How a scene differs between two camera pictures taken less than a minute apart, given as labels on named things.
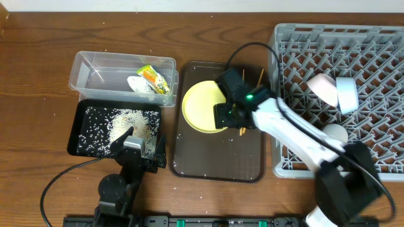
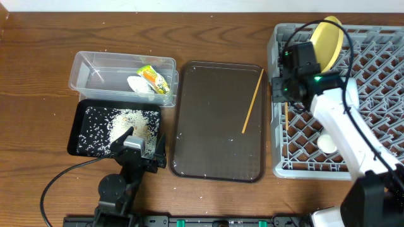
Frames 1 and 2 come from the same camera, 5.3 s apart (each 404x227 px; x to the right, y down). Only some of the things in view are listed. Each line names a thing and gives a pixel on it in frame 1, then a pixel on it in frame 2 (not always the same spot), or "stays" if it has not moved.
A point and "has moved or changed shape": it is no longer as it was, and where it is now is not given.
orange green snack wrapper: [159, 84] stays
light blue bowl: [347, 94] stays
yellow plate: [197, 106] → [327, 40]
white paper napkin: [139, 85] stays
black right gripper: [220, 116] → [277, 95]
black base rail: [184, 221] stays
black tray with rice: [98, 122] stays
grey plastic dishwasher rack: [372, 55] stays
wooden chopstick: [241, 130] has moved or changed shape
